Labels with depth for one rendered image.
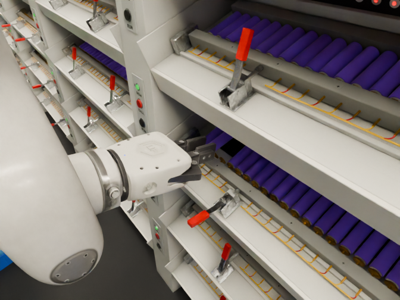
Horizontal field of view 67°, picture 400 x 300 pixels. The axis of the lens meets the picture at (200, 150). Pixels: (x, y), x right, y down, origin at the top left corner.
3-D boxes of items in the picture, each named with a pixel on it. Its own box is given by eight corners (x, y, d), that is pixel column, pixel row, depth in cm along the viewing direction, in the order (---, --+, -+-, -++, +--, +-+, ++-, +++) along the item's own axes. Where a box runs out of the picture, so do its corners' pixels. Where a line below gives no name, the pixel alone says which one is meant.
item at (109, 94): (145, 154, 71) (116, 112, 60) (61, 74, 109) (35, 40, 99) (208, 103, 76) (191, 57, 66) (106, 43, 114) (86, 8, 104)
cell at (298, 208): (327, 191, 47) (300, 219, 46) (316, 185, 48) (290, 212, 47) (327, 185, 46) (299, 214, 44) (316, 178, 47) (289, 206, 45)
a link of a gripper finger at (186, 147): (175, 145, 47) (207, 136, 51) (163, 136, 49) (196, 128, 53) (173, 162, 49) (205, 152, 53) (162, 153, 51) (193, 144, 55)
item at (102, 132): (153, 212, 83) (130, 185, 72) (75, 121, 121) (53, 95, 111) (207, 165, 88) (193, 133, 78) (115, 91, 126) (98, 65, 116)
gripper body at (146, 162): (123, 175, 36) (197, 152, 42) (90, 137, 42) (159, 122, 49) (124, 221, 40) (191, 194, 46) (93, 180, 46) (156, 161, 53)
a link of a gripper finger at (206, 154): (193, 161, 44) (227, 150, 48) (181, 150, 46) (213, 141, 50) (191, 178, 46) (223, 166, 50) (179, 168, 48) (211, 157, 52)
